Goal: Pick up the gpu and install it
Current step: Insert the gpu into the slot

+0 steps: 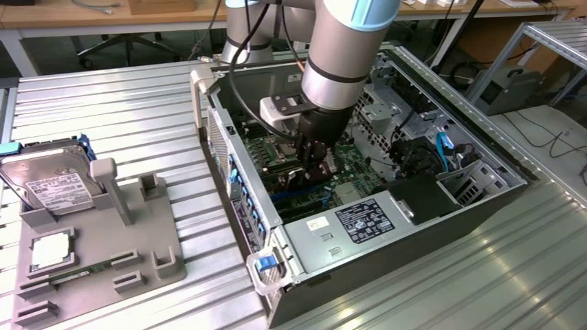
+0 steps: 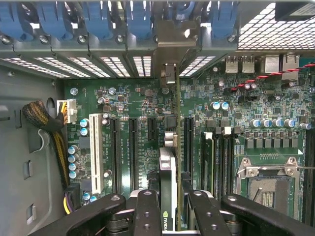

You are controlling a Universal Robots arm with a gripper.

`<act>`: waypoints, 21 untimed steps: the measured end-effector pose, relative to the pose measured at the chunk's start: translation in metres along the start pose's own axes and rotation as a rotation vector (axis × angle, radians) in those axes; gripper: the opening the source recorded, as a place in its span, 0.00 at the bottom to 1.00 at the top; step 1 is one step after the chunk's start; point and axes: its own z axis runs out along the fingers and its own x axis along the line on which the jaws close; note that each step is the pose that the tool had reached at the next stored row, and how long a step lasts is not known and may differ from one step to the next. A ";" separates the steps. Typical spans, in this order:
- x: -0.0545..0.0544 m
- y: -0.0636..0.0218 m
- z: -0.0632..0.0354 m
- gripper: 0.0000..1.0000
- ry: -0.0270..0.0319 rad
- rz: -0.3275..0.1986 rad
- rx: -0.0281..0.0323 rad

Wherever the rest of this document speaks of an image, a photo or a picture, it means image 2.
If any open grey PC case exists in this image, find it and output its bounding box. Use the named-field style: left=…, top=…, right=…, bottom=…
left=0, top=0, right=315, bottom=236

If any black RAM slot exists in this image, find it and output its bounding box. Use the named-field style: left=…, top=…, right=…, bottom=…
left=221, top=126, right=229, bottom=200
left=214, top=126, right=222, bottom=200
left=302, top=130, right=310, bottom=221
left=228, top=127, right=236, bottom=200
left=309, top=130, right=315, bottom=221

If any white power connector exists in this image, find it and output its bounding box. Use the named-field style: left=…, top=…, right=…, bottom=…
left=56, top=97, right=78, bottom=125

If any white expansion slot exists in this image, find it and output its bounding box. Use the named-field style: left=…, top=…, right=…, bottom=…
left=88, top=113, right=104, bottom=195

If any CPU socket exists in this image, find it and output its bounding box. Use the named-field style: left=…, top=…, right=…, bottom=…
left=235, top=156, right=303, bottom=223

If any braided black yellow wire bundle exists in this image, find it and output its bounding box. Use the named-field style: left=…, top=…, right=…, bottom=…
left=22, top=99, right=82, bottom=216

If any long black expansion slot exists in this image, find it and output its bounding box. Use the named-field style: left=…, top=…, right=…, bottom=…
left=110, top=117, right=122, bottom=195
left=128, top=117, right=139, bottom=191
left=184, top=117, right=195, bottom=180

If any short black expansion slot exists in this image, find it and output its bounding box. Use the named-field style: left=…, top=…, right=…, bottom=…
left=147, top=117, right=158, bottom=148

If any metal socket cover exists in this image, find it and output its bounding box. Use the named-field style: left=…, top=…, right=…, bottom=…
left=242, top=165, right=297, bottom=178

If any red black twisted wire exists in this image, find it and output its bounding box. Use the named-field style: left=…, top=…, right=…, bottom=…
left=230, top=62, right=315, bottom=91

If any green motherboard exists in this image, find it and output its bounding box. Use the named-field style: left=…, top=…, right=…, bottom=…
left=63, top=56, right=315, bottom=236

